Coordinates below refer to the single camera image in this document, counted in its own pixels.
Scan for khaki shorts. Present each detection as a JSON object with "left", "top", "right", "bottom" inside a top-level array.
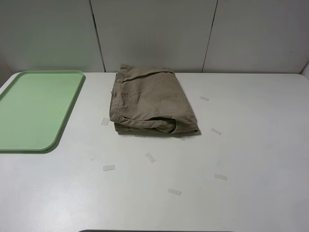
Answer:
[{"left": 109, "top": 64, "right": 199, "bottom": 134}]

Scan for light green plastic tray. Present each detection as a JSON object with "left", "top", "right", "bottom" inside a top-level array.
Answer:
[{"left": 0, "top": 71, "right": 84, "bottom": 152}]

